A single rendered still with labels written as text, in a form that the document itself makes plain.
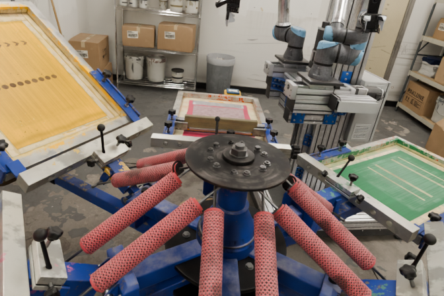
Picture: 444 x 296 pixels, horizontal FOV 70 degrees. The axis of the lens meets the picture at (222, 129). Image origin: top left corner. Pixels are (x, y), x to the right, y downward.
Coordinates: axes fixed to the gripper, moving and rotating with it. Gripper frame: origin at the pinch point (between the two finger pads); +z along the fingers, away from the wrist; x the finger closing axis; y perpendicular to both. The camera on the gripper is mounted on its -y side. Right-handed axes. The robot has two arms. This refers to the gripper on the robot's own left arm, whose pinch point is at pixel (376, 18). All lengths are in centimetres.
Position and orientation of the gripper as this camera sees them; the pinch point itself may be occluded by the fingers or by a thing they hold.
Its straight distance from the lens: 154.3
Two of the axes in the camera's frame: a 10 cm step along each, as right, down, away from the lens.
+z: -2.7, 3.9, -8.8
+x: -9.6, -0.8, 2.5
